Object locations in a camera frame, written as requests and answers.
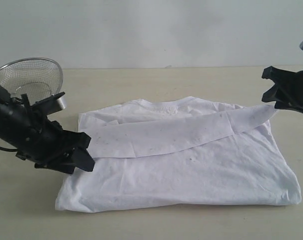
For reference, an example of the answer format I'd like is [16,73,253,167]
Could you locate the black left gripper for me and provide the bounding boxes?
[16,120,95,175]

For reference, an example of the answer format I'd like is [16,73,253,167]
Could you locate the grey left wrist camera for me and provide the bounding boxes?
[31,92,67,116]

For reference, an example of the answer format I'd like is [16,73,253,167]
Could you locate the metal mesh basket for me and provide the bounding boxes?
[0,57,63,103]

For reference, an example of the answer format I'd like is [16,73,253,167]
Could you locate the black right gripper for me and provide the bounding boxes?
[261,66,303,110]

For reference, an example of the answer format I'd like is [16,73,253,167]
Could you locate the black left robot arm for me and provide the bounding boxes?
[0,85,95,175]

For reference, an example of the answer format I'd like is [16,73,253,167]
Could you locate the white t-shirt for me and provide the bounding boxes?
[55,96,302,213]

